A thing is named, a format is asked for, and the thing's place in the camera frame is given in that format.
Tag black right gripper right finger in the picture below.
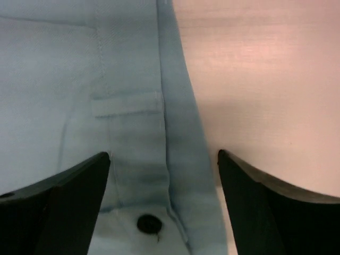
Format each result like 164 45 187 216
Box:
218 150 339 254

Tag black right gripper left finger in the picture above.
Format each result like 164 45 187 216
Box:
1 152 110 255

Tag light blue trousers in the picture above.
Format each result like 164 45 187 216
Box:
1 1 227 254

